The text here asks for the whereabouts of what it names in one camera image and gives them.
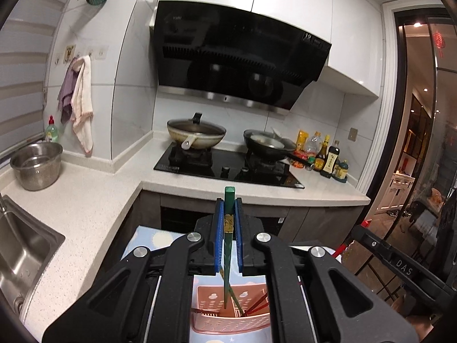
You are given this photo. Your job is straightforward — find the blue spotted tablecloth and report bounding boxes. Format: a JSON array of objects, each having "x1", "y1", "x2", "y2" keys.
[{"x1": 121, "y1": 224, "x2": 274, "y2": 343}]

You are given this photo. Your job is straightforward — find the yellow seasoning packet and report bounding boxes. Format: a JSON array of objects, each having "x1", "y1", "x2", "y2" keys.
[{"x1": 296, "y1": 129, "x2": 310, "y2": 153}]

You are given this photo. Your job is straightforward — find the white side cabinet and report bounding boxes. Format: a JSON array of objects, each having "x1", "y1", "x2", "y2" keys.
[{"x1": 390, "y1": 171, "x2": 415, "y2": 208}]

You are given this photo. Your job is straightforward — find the red seasoning container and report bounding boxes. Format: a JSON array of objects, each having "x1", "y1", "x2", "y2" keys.
[{"x1": 290, "y1": 150, "x2": 308, "y2": 169}]

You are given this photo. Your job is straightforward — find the black range hood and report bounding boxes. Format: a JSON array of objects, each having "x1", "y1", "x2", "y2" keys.
[{"x1": 149, "y1": 0, "x2": 332, "y2": 116}]

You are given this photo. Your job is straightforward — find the pink white hanging cloth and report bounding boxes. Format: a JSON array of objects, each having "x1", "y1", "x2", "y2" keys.
[{"x1": 70, "y1": 55, "x2": 94, "y2": 156}]

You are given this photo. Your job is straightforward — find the stainless steel pot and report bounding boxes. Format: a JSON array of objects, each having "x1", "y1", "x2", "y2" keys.
[{"x1": 10, "y1": 142, "x2": 64, "y2": 191}]

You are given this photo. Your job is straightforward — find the red door decoration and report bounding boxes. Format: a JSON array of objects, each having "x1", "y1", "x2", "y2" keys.
[{"x1": 432, "y1": 31, "x2": 445, "y2": 58}]

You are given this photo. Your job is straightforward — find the wok with glass lid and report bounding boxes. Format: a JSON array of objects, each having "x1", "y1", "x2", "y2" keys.
[{"x1": 167, "y1": 112, "x2": 227, "y2": 151}]

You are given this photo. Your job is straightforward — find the brown sauce bottle yellow cap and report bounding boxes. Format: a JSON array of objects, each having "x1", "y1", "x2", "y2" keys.
[{"x1": 314, "y1": 135, "x2": 331, "y2": 172}]

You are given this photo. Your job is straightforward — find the glass sliding door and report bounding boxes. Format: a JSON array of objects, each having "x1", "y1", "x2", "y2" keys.
[{"x1": 378, "y1": 3, "x2": 457, "y2": 229}]

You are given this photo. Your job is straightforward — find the white window blind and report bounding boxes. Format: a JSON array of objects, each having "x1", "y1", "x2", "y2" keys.
[{"x1": 0, "y1": 0, "x2": 72, "y2": 156}]

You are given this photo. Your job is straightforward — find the purple hanging cloth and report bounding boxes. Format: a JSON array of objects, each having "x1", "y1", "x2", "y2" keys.
[{"x1": 58, "y1": 57, "x2": 85, "y2": 125}]

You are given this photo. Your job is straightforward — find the clear plastic bottle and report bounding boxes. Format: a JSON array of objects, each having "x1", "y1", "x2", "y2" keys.
[{"x1": 306, "y1": 131, "x2": 322, "y2": 160}]

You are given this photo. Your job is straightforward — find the small dark seasoning jars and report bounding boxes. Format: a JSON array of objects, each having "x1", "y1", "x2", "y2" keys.
[{"x1": 333, "y1": 159, "x2": 350, "y2": 181}]

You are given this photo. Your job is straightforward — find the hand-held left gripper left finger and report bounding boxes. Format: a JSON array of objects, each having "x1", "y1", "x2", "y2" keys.
[{"x1": 42, "y1": 197, "x2": 225, "y2": 343}]

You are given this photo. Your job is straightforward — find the green dish soap bottle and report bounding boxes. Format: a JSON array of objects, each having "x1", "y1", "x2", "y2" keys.
[{"x1": 45, "y1": 115, "x2": 60, "y2": 144}]

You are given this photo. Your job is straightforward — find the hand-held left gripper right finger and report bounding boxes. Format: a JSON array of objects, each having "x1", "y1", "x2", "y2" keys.
[{"x1": 234, "y1": 197, "x2": 418, "y2": 343}]

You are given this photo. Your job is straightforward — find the black gas stove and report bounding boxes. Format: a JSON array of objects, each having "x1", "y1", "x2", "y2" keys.
[{"x1": 153, "y1": 142, "x2": 306, "y2": 190}]

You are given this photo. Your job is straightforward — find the stainless steel sink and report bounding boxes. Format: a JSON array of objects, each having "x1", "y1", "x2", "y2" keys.
[{"x1": 0, "y1": 193, "x2": 67, "y2": 324}]

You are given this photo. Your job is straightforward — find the green chopstick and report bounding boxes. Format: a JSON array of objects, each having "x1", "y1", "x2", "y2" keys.
[
  {"x1": 222, "y1": 186, "x2": 236, "y2": 310},
  {"x1": 230, "y1": 289, "x2": 246, "y2": 318}
]

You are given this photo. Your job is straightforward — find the dark soy sauce bottle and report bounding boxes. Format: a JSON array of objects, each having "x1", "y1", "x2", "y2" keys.
[{"x1": 323, "y1": 140, "x2": 342, "y2": 179}]

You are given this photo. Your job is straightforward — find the black frying pan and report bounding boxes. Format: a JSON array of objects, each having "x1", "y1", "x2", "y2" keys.
[{"x1": 243, "y1": 127, "x2": 315, "y2": 167}]

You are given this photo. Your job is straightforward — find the pink perforated utensil holder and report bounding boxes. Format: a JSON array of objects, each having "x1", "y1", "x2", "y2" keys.
[{"x1": 190, "y1": 283, "x2": 272, "y2": 343}]

